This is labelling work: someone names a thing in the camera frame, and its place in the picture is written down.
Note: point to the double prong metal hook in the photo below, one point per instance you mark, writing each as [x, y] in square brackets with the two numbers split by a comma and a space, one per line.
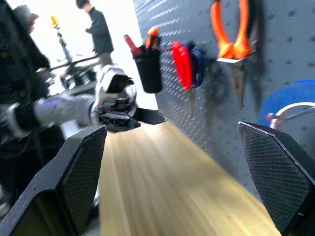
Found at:
[276, 121]

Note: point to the person in black jacket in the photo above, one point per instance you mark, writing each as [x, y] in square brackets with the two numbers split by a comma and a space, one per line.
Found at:
[17, 56]

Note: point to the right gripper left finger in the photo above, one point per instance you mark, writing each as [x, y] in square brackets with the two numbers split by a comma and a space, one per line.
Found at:
[61, 186]

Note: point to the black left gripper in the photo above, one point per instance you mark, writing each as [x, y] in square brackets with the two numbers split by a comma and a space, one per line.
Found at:
[115, 110]

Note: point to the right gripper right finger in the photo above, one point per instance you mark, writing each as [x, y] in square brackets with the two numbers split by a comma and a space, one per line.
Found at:
[283, 177]

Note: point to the blue tape roll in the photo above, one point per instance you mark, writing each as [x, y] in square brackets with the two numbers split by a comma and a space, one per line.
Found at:
[283, 96]

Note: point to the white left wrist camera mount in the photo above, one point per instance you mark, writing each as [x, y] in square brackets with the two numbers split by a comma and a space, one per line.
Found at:
[102, 81]

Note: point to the standing person in dark clothes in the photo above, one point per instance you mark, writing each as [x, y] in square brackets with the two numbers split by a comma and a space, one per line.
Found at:
[101, 32]

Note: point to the grey pegboard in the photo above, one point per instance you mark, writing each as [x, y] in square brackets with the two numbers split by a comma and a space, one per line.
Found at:
[283, 49]

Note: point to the tripod with yellow top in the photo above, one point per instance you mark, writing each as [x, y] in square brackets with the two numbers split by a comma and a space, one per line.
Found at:
[61, 39]

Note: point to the orange and black needle-nose pliers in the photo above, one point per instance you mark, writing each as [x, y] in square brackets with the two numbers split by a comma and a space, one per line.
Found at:
[221, 37]

